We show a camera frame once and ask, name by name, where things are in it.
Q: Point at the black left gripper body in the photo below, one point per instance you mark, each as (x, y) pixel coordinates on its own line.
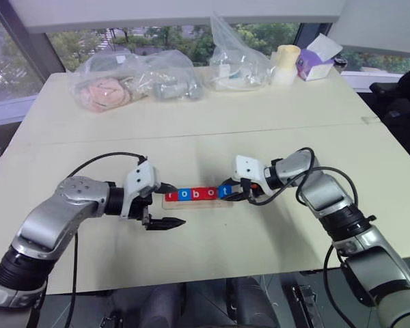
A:
(138, 210)

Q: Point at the red b letter block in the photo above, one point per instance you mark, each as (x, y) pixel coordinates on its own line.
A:
(197, 193)

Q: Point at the red letter tile o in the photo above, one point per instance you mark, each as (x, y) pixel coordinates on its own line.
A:
(212, 192)

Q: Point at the blue letter tile o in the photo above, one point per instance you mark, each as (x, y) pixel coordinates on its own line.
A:
(184, 194)

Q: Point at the large clear plastic bag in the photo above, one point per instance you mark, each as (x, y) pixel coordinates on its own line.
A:
(136, 75)

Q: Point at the red letter tile r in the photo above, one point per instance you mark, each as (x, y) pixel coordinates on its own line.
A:
(171, 196)

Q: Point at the dark rounded shape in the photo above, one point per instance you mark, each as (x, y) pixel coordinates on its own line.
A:
(253, 302)

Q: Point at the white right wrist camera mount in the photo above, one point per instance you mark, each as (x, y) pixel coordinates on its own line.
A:
(247, 169)

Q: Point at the grey cylindrical part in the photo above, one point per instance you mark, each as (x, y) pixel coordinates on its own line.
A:
(177, 91)

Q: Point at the purple tissue box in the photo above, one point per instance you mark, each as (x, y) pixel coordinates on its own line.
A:
(316, 65)

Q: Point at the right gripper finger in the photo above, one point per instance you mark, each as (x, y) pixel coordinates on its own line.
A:
(241, 197)
(231, 182)

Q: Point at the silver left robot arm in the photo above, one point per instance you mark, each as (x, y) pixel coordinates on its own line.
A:
(54, 218)

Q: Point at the wooden block tray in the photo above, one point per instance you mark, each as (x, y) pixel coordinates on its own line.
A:
(198, 204)

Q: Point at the black metal bracket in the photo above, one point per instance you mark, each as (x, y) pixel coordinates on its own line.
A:
(304, 302)

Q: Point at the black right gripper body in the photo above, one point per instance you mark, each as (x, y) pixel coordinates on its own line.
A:
(250, 190)

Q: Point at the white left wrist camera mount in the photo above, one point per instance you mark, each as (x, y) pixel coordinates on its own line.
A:
(140, 179)

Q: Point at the dark office chair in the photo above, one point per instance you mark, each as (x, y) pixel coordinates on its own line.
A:
(403, 102)

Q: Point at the blue letter tile t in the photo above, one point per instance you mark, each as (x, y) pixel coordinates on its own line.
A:
(225, 191)

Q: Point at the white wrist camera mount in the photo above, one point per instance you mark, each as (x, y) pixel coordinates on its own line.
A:
(247, 169)
(140, 179)

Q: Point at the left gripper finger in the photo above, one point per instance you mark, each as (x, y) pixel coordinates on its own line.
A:
(164, 189)
(164, 223)

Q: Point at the pink soft bundle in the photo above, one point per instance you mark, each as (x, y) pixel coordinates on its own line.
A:
(102, 94)

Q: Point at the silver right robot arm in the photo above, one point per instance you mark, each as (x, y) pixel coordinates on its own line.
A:
(335, 205)

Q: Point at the tall clear plastic bag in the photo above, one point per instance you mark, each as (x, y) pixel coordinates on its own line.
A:
(237, 58)

